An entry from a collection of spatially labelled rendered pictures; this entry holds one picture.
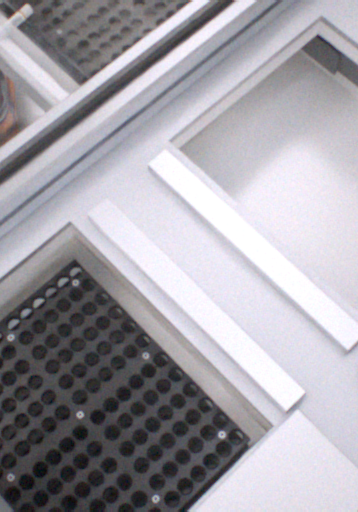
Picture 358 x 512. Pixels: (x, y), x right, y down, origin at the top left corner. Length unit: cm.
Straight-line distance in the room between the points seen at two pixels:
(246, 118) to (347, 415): 37
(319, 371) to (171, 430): 13
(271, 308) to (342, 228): 19
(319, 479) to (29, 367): 26
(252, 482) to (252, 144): 39
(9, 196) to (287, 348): 25
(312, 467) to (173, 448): 12
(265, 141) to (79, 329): 30
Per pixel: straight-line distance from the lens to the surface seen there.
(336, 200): 84
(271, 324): 66
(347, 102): 91
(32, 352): 71
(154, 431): 71
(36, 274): 80
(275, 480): 62
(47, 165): 68
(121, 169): 72
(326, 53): 90
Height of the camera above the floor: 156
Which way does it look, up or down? 66 degrees down
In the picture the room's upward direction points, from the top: 4 degrees counter-clockwise
